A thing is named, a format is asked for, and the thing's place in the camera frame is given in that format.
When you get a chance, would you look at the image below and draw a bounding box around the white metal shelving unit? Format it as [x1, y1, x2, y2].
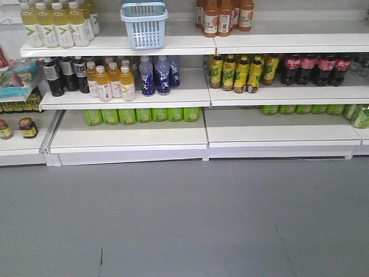
[1, 1, 368, 166]

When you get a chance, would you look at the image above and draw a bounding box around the teal snack bag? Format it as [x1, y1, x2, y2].
[1, 58, 42, 102]

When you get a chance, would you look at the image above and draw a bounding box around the green drink bottle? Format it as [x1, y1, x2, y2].
[183, 107, 201, 122]
[118, 108, 136, 125]
[101, 109, 119, 125]
[135, 108, 152, 123]
[167, 107, 183, 122]
[151, 108, 168, 122]
[84, 110, 103, 126]

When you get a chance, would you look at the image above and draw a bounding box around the yellow lemon tea bottle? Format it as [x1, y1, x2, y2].
[210, 55, 224, 88]
[262, 53, 279, 85]
[246, 55, 262, 93]
[222, 54, 236, 91]
[234, 55, 250, 93]

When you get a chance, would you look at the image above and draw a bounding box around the cola plastic bottle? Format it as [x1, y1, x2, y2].
[332, 53, 353, 87]
[298, 53, 318, 85]
[281, 53, 302, 85]
[315, 53, 337, 87]

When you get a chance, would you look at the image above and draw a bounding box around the blue sports drink bottle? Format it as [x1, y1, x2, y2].
[156, 55, 171, 95]
[167, 55, 180, 88]
[139, 55, 155, 96]

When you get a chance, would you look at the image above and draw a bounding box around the light blue plastic basket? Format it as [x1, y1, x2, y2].
[121, 1, 168, 50]

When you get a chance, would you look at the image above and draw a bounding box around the dark tea bottle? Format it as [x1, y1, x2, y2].
[60, 57, 79, 91]
[43, 57, 65, 97]
[73, 56, 89, 93]

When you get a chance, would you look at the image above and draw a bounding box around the orange vitamin drink bottle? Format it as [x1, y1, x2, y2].
[120, 66, 135, 102]
[86, 61, 99, 98]
[95, 66, 112, 102]
[108, 62, 122, 98]

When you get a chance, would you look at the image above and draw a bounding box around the pale yellow drink bottle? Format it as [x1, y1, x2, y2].
[67, 1, 89, 47]
[51, 2, 74, 48]
[20, 2, 44, 48]
[36, 2, 59, 48]

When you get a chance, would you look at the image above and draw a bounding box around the red sauce jar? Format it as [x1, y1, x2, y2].
[0, 119, 13, 140]
[18, 117, 38, 139]

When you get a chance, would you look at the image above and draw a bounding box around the orange C100 juice bottle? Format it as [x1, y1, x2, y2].
[217, 0, 233, 37]
[238, 0, 254, 32]
[204, 0, 219, 38]

